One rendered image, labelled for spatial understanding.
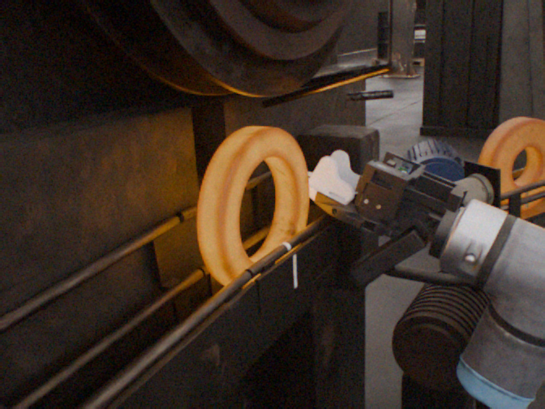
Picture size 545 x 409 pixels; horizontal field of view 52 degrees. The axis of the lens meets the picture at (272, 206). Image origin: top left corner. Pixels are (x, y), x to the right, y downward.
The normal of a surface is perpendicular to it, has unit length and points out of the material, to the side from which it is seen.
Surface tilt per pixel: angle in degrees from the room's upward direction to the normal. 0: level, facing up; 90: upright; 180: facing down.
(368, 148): 90
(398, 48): 90
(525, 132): 90
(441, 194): 90
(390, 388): 0
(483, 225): 42
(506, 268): 81
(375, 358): 0
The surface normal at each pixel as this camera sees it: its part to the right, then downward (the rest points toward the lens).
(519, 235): -0.06, -0.61
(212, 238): -0.52, 0.31
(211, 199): -0.50, -0.12
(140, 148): 0.86, 0.12
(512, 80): -0.70, 0.26
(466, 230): -0.29, -0.26
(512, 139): 0.41, 0.26
